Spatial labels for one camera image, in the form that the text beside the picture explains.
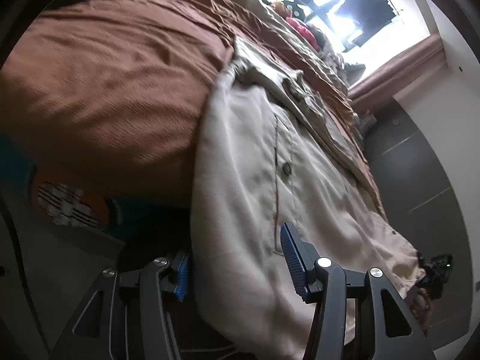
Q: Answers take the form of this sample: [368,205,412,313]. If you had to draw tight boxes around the right pink curtain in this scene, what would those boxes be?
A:
[348,33,447,115]

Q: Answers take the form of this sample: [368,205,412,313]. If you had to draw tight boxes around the person right hand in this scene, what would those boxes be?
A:
[405,287,433,335]

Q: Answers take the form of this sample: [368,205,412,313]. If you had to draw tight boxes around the beige jacket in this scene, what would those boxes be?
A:
[191,37,424,359]

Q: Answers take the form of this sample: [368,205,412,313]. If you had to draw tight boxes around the brown bed sheet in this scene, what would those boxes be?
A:
[1,0,370,194]

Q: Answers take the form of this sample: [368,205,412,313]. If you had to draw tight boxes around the dark hanging clothes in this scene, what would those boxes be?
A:
[299,0,399,48]

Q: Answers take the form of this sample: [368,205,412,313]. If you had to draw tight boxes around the clothes pile on sill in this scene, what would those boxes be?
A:
[310,27,366,87]

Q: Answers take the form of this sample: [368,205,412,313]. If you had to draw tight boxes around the black cable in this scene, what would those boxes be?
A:
[0,194,51,360]

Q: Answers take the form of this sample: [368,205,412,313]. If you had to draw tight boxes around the stuffed toy on sill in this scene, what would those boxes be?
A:
[270,0,306,21]

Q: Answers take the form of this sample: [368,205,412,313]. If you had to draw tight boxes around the beige duvet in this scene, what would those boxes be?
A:
[231,0,347,95]

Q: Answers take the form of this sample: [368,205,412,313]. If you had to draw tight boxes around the pink cloth on sill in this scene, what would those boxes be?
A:
[286,17,321,51]

